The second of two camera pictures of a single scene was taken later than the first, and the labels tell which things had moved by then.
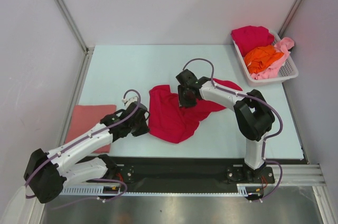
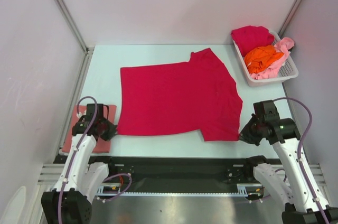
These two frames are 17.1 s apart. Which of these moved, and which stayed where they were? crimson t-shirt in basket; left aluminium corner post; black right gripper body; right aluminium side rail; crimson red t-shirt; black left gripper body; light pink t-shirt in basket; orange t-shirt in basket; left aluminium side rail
Moved: black right gripper body; black left gripper body; crimson red t-shirt
Stayed: orange t-shirt in basket; left aluminium side rail; right aluminium side rail; light pink t-shirt in basket; left aluminium corner post; crimson t-shirt in basket
